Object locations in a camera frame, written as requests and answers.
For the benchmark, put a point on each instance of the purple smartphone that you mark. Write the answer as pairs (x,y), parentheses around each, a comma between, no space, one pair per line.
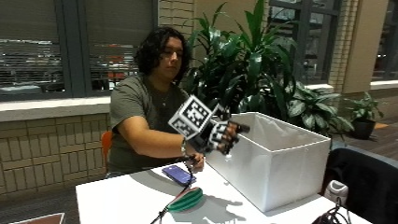
(178,174)

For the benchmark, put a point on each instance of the green striped watermelon toy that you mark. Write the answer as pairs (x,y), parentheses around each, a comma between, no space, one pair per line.
(186,199)

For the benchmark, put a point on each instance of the white cube with black markers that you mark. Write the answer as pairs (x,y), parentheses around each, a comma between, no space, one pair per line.
(189,118)

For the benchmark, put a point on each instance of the white fabric storage box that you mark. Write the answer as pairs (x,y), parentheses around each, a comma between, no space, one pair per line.
(269,168)

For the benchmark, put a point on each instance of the variegated leafy plant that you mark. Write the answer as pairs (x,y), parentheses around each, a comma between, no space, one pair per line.
(314,109)

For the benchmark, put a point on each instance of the orange chair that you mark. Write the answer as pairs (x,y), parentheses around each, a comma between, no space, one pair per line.
(105,149)

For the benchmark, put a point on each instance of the tall green leafy plant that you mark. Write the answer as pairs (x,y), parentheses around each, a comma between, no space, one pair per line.
(243,62)

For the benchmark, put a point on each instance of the the person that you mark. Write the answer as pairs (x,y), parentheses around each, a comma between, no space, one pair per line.
(132,102)

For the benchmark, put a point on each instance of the small white device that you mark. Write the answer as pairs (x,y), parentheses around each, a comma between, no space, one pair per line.
(335,191)

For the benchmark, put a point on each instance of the small potted plant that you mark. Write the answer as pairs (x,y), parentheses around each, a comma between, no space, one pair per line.
(363,119)

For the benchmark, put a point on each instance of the black chair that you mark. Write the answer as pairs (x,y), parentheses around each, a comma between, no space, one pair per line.
(368,183)

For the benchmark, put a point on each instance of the brown flat board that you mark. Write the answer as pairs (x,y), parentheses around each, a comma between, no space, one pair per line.
(41,219)

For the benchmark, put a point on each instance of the tall window with dark frame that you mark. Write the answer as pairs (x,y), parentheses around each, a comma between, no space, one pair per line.
(306,40)

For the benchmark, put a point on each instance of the window with grey frame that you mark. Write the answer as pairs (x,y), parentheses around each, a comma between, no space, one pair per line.
(74,46)

